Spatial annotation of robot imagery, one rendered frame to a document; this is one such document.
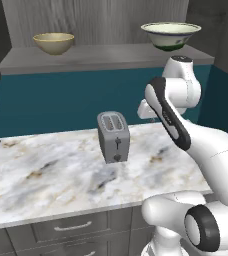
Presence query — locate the grey drawer front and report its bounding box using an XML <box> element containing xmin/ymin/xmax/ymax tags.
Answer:
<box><xmin>15</xmin><ymin>239</ymin><xmax>111</xmax><ymax>256</ymax></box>
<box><xmin>30</xmin><ymin>210</ymin><xmax>110</xmax><ymax>245</ymax></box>

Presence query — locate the large white blue-rimmed bowl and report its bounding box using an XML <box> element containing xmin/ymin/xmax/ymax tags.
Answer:
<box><xmin>140</xmin><ymin>22</ymin><xmax>203</xmax><ymax>53</ymax></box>

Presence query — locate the small tan bowl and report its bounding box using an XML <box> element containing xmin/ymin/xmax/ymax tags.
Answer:
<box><xmin>32</xmin><ymin>32</ymin><xmax>76</xmax><ymax>56</ymax></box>

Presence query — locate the grey toaster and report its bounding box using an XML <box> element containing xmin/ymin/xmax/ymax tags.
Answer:
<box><xmin>96</xmin><ymin>110</ymin><xmax>131</xmax><ymax>165</ymax></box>

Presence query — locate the grey wall shelf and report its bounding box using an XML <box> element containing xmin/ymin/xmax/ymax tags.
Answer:
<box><xmin>0</xmin><ymin>43</ymin><xmax>216</xmax><ymax>76</ymax></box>

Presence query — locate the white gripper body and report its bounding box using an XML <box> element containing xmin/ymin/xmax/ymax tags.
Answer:
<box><xmin>137</xmin><ymin>100</ymin><xmax>159</xmax><ymax>121</ymax></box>

